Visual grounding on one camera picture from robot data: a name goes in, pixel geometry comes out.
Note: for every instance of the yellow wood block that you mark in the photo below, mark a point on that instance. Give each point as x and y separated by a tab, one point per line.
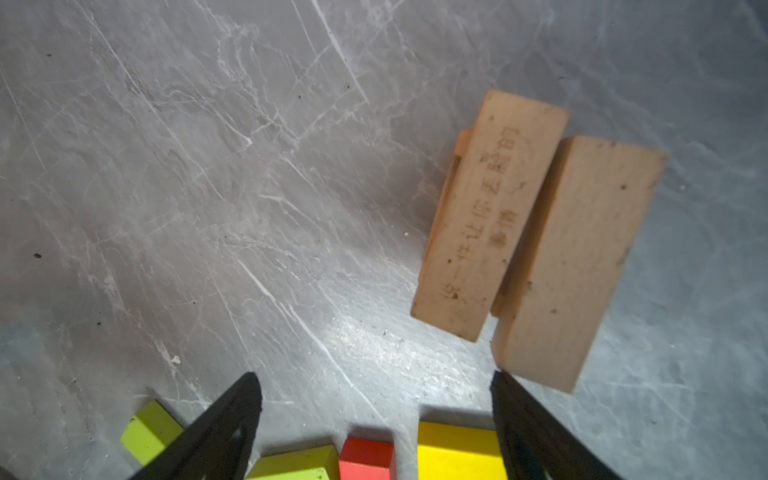
454	452

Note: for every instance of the red wood block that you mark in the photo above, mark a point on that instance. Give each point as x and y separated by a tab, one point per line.
363	459

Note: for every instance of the lone green wood block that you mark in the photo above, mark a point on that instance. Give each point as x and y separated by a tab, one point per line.
149	432

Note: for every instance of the wooden arch block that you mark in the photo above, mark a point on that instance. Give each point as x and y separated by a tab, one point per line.
460	150

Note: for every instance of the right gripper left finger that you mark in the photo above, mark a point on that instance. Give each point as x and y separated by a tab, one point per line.
218	444

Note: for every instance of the printed natural wood plank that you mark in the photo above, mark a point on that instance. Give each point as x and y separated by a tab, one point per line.
498	180

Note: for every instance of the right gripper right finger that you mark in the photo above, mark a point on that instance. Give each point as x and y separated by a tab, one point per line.
533	443

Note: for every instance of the plain natural wood plank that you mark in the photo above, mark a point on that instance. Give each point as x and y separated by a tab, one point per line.
571	256

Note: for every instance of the green block beside red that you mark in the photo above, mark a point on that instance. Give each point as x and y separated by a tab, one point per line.
319	463

